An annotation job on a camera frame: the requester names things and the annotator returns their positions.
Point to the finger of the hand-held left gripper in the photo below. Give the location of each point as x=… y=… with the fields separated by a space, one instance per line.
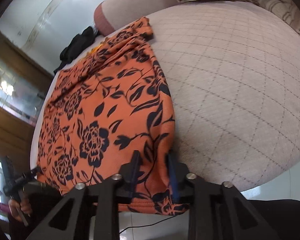
x=35 y=173

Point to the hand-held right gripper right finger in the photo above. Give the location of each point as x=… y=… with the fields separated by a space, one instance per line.
x=173 y=177

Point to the brown patterned cushion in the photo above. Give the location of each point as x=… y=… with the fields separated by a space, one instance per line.
x=282 y=7

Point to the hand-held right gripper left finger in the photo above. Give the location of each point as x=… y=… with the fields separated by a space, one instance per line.
x=134 y=171

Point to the wooden door with patterned glass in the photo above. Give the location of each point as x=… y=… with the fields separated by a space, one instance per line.
x=12 y=87

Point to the orange black floral garment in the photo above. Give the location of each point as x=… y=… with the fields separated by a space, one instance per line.
x=110 y=100

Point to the pink quilted sofa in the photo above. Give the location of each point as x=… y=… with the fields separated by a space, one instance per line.
x=227 y=80

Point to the black cloth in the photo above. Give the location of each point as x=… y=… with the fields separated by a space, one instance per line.
x=76 y=43

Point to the person's left hand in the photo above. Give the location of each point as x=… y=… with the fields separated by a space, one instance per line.
x=23 y=210

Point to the person's dark trousers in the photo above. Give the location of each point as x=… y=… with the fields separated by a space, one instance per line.
x=285 y=217

